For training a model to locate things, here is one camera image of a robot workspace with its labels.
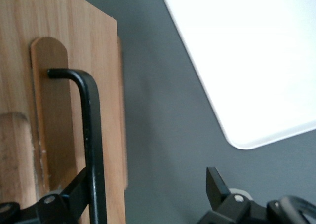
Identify black metal drawer handle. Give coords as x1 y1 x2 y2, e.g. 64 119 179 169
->
47 68 109 224

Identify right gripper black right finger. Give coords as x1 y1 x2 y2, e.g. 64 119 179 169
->
197 166 253 224

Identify white rectangular tray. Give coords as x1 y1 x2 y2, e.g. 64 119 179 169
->
158 0 316 151

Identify brown wooden handle backplate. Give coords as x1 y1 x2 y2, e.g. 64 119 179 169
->
30 36 83 194

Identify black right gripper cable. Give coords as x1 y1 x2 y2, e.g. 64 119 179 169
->
266 195 316 224

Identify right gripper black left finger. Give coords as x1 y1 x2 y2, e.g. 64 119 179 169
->
34 167 90 224

